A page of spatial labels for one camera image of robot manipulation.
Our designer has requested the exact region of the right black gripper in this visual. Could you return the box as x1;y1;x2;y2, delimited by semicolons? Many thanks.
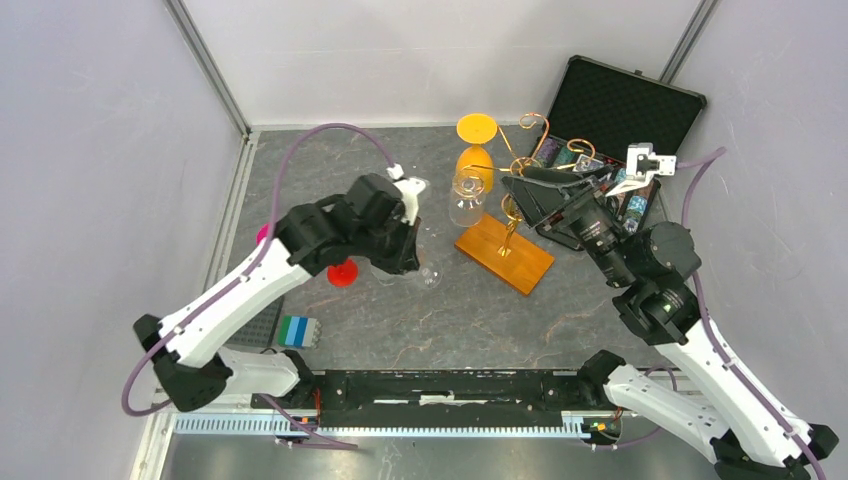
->
502;163;637;287

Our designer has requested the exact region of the gold wire glass rack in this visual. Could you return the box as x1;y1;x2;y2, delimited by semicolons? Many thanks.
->
454;112;554;296

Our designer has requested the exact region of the yellow wine glass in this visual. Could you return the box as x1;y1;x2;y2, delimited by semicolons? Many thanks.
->
455;113;498;193

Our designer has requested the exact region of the clear glass back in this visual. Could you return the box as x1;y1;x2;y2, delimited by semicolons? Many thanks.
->
411;245;443;289

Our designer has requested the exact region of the red wine glass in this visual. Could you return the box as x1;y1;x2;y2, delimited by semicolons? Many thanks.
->
326;258;359;288

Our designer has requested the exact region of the pink wine glass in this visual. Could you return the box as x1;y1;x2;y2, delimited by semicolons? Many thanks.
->
255;223;269;245

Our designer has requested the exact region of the clear textured glass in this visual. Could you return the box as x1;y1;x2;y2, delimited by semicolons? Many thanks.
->
371;265;403;286

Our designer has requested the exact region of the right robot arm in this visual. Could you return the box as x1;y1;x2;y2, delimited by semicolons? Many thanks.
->
501;167;839;479

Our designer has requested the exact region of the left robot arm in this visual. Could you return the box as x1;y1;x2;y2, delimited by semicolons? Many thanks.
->
133;174;427;412

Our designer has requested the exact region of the black poker chip case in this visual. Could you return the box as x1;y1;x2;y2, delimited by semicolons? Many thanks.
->
529;54;708;252

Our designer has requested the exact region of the green blue lego block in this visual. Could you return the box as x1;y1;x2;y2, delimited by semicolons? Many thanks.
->
276;316;321;349

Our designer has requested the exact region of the grey lego baseplate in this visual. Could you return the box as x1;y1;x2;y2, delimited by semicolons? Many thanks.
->
226;297;284;349

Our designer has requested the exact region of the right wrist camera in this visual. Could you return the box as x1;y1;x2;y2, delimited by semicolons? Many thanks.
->
605;142;677;197

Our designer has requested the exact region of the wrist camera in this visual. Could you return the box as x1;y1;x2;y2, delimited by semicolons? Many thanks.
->
386;164;429;226
605;142;677;197

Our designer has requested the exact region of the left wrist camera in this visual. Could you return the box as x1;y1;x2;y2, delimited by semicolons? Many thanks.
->
386;164;429;226

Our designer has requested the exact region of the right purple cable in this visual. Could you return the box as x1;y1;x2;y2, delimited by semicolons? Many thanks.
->
582;146;829;480

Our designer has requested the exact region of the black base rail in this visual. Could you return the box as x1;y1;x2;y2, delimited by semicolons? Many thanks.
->
152;368;697;442

